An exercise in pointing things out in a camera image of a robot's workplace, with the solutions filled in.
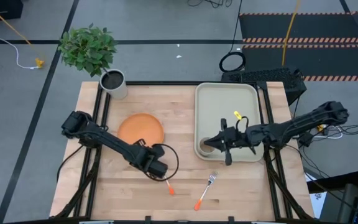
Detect black right gripper cable loop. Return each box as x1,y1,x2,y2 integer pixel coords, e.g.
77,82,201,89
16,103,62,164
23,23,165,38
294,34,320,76
235,116,250,133

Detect beige cup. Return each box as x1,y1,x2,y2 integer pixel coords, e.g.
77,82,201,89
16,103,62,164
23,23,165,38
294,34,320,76
198,136,218,157

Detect yellow cable with yellow connector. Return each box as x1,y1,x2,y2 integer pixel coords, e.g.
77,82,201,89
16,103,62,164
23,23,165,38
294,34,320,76
0,0,45,70

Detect black tangled floor cables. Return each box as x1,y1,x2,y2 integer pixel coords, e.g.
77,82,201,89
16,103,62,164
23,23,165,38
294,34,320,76
186,0,233,9

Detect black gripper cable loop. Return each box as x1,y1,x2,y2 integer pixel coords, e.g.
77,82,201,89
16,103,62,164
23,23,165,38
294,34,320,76
143,142,180,182
235,116,250,133

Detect black coiled floor cable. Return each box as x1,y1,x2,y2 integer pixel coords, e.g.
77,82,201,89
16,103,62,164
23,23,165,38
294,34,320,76
218,0,247,73

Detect black mat with hazard stripes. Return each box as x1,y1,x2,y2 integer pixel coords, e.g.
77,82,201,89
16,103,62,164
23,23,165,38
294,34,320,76
239,11,358,83

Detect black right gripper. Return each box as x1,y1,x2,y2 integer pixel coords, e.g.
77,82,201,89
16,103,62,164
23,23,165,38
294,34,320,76
203,118,257,167

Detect green potted plant white pot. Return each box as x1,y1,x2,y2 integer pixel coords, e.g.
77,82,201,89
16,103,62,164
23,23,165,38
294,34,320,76
57,23,129,100

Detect spoon with orange handle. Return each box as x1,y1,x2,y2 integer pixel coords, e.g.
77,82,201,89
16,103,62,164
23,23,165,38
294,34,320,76
164,177,176,197

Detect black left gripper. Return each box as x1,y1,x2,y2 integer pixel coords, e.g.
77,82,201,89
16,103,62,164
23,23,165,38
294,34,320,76
129,138,170,180

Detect beige plastic tray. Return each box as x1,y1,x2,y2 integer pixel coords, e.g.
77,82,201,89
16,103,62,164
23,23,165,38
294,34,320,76
193,82,264,163

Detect black left gripper cable loop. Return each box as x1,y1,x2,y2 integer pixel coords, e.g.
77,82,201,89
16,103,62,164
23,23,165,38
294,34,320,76
143,142,180,182

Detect black cable bundle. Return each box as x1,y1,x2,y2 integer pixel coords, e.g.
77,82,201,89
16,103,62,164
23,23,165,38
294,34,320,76
290,120,358,175

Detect orange round plate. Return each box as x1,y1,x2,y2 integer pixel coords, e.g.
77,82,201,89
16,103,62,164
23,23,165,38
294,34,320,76
117,113,165,147

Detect black left arm base cable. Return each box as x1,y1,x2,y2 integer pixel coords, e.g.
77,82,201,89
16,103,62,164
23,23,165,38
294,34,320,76
56,144,86,185

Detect white floor cable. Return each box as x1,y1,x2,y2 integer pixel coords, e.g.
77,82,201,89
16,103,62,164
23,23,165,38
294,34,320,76
0,0,39,70

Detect yellow cable on striped mat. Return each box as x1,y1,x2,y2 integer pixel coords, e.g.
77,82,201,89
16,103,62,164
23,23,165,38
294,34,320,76
280,0,301,67

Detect white paper sheet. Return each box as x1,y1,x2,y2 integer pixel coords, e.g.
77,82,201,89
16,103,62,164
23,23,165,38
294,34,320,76
305,174,323,219

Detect black cabinet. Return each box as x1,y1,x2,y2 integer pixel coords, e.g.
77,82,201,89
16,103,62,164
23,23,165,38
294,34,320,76
0,0,24,24

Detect fork with orange handle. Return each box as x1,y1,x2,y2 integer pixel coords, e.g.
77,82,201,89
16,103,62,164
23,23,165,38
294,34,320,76
193,170,219,212

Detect black aluminium table frame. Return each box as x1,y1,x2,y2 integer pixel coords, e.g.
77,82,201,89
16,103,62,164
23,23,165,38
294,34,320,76
50,80,315,224

